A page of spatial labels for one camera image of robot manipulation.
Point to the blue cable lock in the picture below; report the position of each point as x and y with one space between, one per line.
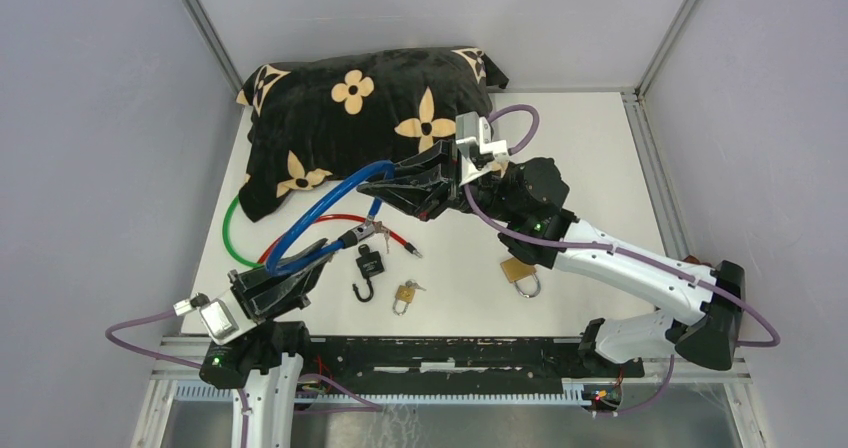
318 213

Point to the silver keys on table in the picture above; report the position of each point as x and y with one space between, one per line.
366 229

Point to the black padlock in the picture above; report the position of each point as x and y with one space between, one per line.
369 264

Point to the green cable lock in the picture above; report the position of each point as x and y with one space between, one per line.
234 215

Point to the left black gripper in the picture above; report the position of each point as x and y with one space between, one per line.
263 294

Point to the black floral pillow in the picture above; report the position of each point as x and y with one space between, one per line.
314 122

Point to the large brass padlock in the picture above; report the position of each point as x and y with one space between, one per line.
515 271

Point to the small brass padlock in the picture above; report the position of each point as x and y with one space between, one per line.
404 296

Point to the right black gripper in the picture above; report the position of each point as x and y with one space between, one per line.
426 197

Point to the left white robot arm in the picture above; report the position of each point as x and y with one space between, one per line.
253 352

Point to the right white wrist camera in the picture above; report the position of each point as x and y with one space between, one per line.
478 141

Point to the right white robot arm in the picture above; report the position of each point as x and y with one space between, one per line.
697 313

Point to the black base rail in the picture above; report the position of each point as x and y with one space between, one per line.
458 369

